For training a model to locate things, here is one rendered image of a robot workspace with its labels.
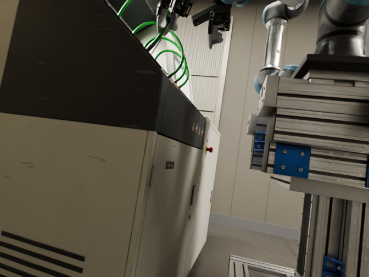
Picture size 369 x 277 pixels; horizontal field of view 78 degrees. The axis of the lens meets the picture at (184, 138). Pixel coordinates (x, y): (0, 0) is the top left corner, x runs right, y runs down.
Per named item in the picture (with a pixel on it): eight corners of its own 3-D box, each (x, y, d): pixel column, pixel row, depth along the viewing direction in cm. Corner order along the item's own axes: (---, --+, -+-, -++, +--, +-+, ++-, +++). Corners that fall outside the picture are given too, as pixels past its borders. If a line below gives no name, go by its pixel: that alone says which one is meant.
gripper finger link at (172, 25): (168, 40, 86) (177, 15, 81) (162, 33, 89) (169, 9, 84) (175, 42, 88) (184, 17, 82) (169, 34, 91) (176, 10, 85)
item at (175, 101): (160, 133, 63) (168, 77, 65) (145, 131, 65) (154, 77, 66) (201, 149, 123) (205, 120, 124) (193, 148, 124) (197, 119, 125)
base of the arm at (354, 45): (351, 84, 72) (353, 54, 72) (383, 63, 57) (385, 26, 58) (300, 80, 75) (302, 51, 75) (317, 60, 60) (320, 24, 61)
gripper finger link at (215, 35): (220, 45, 91) (223, 23, 92) (206, 44, 93) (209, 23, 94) (221, 49, 94) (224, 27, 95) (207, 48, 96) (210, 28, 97)
